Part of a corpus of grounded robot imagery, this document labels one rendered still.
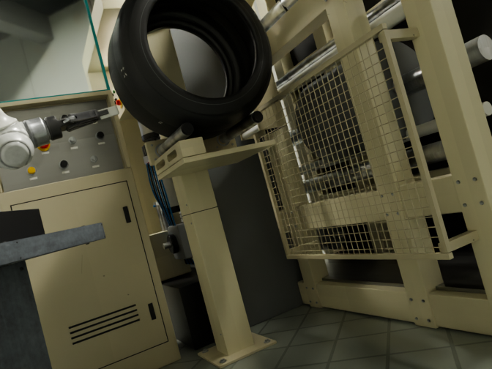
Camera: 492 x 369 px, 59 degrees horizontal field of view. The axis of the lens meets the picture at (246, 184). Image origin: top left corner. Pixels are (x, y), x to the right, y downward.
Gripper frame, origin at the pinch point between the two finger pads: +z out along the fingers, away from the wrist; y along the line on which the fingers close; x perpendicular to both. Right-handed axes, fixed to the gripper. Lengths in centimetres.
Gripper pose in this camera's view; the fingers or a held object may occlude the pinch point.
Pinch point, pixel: (107, 112)
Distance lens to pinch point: 156.7
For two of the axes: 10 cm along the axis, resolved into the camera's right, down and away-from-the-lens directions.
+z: 8.2, -3.5, 4.5
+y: -4.2, 1.5, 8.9
